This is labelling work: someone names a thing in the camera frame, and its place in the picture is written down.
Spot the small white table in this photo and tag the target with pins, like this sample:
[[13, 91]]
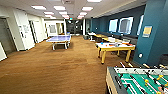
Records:
[[91, 34]]

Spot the white glowing table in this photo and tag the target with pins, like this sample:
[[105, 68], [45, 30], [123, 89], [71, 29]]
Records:
[[115, 48]]

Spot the yellow wall sign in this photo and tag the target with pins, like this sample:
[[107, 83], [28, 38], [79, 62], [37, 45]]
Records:
[[147, 31]]

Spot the long wooden table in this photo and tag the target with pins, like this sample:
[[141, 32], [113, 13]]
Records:
[[101, 36]]

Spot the grey elevator door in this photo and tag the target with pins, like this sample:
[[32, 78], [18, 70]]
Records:
[[6, 36]]

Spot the foosball table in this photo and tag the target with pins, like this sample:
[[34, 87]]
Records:
[[140, 81]]

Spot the blue ping pong table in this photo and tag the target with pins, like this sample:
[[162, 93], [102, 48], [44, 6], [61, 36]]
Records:
[[59, 39]]

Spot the bright wall window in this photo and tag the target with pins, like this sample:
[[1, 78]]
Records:
[[126, 25], [140, 25], [113, 25]]

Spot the rectangular ceiling light panel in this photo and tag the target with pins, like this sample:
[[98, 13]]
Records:
[[87, 8], [39, 7], [83, 13], [63, 13], [59, 7], [48, 13]]

